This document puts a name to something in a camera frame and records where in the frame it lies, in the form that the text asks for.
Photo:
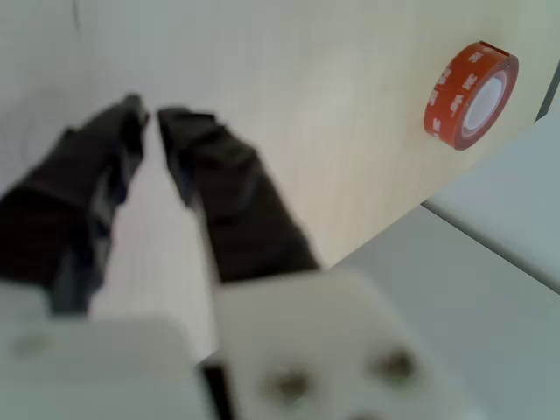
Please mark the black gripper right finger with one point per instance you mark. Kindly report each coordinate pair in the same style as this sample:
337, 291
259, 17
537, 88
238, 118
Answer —
236, 197

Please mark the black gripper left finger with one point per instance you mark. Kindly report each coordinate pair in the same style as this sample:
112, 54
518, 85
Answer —
57, 201

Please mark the red tape roll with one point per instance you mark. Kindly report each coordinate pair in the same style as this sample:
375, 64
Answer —
446, 96

